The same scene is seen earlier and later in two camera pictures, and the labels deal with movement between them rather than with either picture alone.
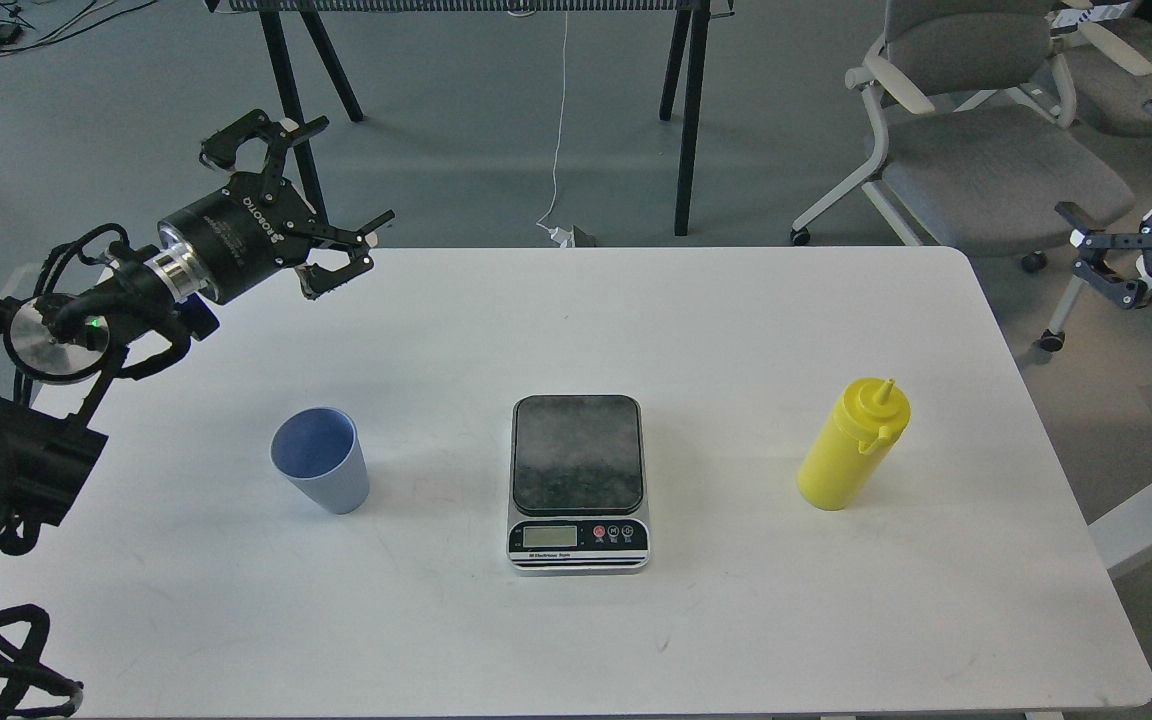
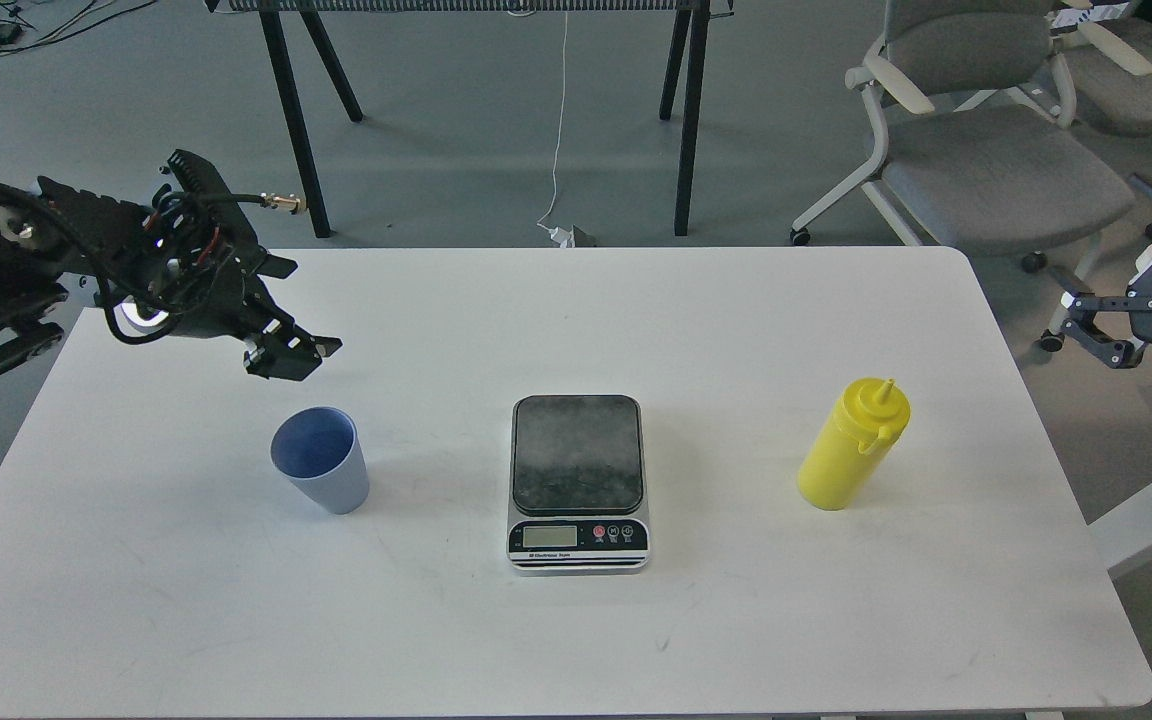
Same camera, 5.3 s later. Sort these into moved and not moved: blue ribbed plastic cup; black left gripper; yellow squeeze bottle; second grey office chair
Moved: black left gripper
Not moved: blue ribbed plastic cup; second grey office chair; yellow squeeze bottle
